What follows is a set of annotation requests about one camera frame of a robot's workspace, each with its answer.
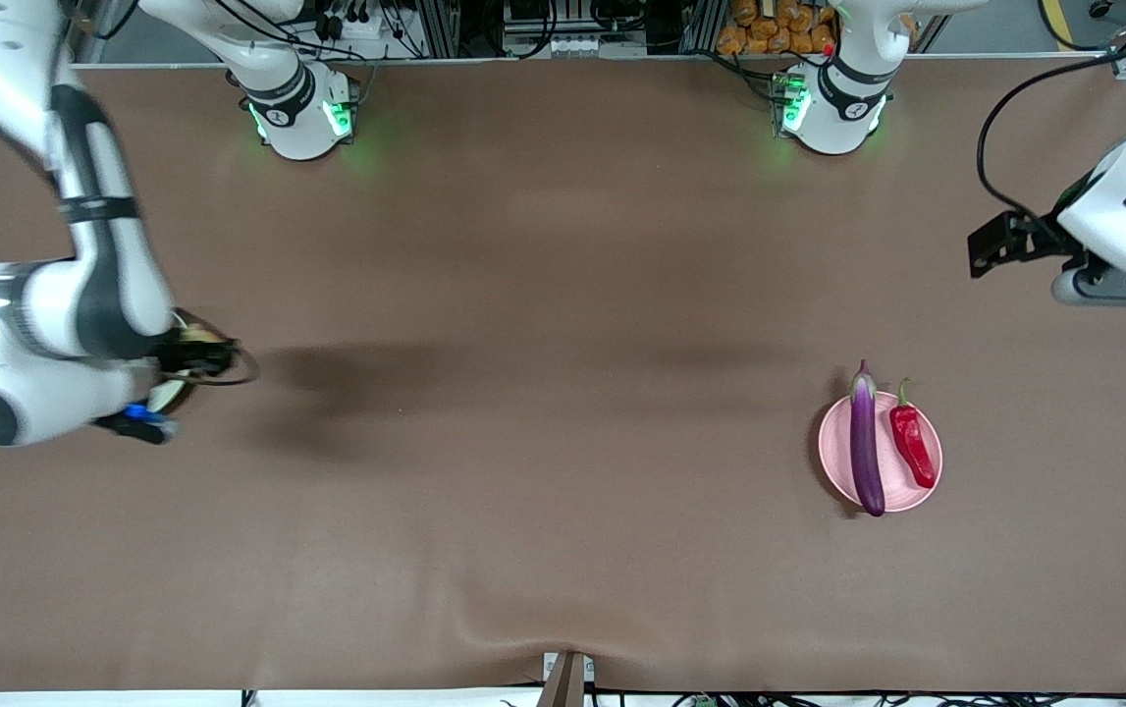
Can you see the red chili pepper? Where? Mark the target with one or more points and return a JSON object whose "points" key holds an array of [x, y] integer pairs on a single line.
{"points": [[913, 442]]}

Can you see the long white power strip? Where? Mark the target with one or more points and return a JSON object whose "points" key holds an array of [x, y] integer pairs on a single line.
{"points": [[572, 46]]}

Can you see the metal mount bar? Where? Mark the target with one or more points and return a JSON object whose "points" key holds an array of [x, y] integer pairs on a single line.
{"points": [[564, 687]]}

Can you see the brown table cloth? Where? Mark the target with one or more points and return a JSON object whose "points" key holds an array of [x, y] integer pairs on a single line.
{"points": [[425, 540]]}

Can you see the black caster wheel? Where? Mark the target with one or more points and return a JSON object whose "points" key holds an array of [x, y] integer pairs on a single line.
{"points": [[1099, 8]]}

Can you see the white power strip with plugs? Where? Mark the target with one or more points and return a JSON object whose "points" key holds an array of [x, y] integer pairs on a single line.
{"points": [[356, 29]]}

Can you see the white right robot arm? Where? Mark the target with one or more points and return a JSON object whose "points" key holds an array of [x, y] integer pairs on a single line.
{"points": [[101, 285]]}

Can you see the orange items pile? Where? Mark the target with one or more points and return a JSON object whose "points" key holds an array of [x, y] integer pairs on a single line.
{"points": [[774, 29]]}

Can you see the pale green pink fruit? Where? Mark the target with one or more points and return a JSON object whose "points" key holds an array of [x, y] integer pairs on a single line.
{"points": [[197, 335]]}

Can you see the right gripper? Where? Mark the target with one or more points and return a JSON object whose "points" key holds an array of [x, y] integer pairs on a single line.
{"points": [[191, 354]]}

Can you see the purple eggplant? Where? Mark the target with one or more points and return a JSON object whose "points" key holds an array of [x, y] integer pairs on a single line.
{"points": [[867, 452]]}

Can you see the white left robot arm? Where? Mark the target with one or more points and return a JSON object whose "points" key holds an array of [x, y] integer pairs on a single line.
{"points": [[842, 108]]}

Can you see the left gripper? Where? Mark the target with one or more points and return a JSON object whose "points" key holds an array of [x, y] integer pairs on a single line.
{"points": [[1042, 242]]}

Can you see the aluminium frame post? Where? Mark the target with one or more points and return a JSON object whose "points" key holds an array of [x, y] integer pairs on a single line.
{"points": [[700, 25], [442, 25]]}

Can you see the pink plate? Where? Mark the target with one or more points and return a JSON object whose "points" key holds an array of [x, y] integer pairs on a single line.
{"points": [[835, 447]]}

